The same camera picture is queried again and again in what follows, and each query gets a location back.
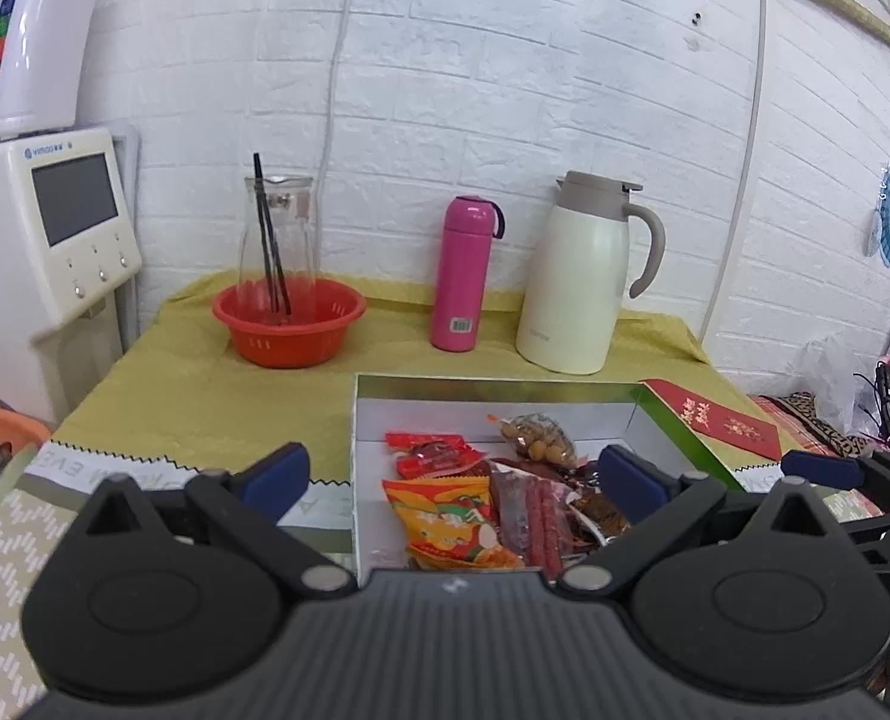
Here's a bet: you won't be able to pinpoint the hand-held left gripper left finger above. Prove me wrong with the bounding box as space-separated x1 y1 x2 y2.
85 442 357 602

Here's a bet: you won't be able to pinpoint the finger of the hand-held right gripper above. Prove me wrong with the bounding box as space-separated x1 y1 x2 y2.
837 510 890 546
781 448 890 516

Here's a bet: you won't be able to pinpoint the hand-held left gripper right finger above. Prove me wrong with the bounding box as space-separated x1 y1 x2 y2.
557 444 836 602

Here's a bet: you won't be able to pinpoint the dark red snack packet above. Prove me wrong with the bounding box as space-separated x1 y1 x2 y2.
490 457 605 500

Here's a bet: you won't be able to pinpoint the green cardboard box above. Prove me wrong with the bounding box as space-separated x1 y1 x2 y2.
350 373 750 580

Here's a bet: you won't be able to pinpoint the leopard print cloth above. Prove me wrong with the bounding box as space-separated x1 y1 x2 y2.
751 388 879 460

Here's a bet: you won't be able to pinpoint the brown clear snack packet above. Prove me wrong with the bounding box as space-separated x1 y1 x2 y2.
565 491 635 542

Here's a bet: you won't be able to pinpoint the clear plastic bag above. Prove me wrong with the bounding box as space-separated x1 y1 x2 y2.
792 328 879 437

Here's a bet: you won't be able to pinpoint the red envelope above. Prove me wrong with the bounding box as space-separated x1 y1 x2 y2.
642 378 785 464

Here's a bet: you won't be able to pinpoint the clear peanut packet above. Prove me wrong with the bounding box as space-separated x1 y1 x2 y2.
485 410 582 467

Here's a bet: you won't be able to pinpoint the red sausage pack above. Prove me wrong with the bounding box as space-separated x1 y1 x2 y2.
487 468 575 571

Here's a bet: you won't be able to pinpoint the red plastic basket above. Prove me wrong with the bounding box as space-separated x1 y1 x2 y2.
212 277 368 370

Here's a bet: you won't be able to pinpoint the yellow tablecloth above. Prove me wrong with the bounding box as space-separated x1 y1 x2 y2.
49 272 804 490

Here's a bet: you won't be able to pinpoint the red clear-window snack packet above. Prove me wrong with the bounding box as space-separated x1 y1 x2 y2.
383 430 489 482

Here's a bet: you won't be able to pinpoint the orange snack packet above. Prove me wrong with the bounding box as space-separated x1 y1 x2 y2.
382 475 526 571

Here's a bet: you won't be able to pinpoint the cream thermal carafe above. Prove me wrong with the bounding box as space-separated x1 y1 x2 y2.
515 170 667 376

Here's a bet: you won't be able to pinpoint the glass pitcher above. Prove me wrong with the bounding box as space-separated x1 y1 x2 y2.
238 174 323 331

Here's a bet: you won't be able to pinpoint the black chopsticks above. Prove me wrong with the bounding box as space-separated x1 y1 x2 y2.
253 153 293 317

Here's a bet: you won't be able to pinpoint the pink thermos bottle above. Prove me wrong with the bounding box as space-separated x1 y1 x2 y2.
428 194 508 353

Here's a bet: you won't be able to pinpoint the beige zigzag tablecloth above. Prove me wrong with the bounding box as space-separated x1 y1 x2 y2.
0 440 890 700

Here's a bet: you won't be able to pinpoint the orange plastic basin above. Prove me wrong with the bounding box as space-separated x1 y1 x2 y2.
0 396 53 467

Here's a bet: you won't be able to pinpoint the white water dispenser with screen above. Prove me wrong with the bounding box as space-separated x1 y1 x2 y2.
0 126 144 422

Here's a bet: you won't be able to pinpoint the white wall pipe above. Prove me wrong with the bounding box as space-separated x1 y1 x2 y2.
698 0 777 347

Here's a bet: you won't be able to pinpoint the white wall cable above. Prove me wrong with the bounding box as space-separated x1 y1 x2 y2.
316 0 372 190

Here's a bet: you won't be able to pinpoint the white wall water purifier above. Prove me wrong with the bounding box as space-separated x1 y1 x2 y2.
0 0 106 152

